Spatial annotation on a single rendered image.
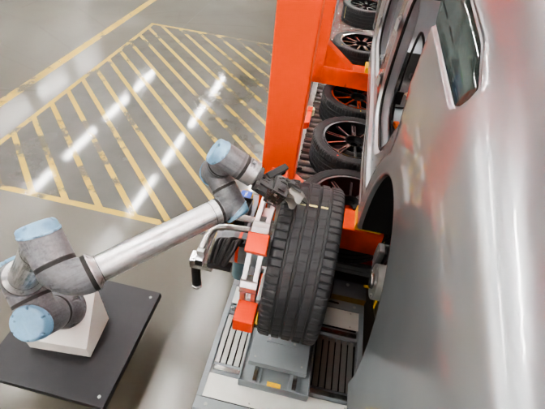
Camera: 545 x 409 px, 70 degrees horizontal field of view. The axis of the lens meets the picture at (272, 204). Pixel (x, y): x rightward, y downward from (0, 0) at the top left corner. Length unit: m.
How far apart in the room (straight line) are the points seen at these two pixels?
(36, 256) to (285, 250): 0.74
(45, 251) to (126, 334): 0.98
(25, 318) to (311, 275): 1.12
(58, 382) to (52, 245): 0.99
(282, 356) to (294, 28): 1.53
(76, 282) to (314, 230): 0.76
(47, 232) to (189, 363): 1.32
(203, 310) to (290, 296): 1.20
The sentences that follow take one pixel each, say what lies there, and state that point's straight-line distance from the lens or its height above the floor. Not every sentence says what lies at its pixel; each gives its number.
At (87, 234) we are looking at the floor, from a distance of 3.01.
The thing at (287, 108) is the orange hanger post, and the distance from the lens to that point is 1.67.
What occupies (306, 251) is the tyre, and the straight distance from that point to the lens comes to 1.34.
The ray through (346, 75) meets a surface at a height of 0.63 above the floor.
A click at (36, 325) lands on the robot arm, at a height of 0.70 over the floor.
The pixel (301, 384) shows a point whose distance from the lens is 2.17.
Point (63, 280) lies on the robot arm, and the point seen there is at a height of 1.19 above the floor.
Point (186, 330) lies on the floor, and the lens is 2.44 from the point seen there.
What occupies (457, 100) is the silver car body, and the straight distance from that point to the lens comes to 1.11.
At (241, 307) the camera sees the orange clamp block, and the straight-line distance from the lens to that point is 1.47.
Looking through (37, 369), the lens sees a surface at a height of 0.30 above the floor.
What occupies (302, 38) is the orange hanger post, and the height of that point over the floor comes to 1.61.
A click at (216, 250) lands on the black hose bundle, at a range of 1.45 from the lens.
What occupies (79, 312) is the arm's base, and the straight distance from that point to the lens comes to 1.98.
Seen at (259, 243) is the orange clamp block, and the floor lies 1.14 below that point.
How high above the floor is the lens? 2.15
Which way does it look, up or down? 44 degrees down
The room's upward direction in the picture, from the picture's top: 7 degrees clockwise
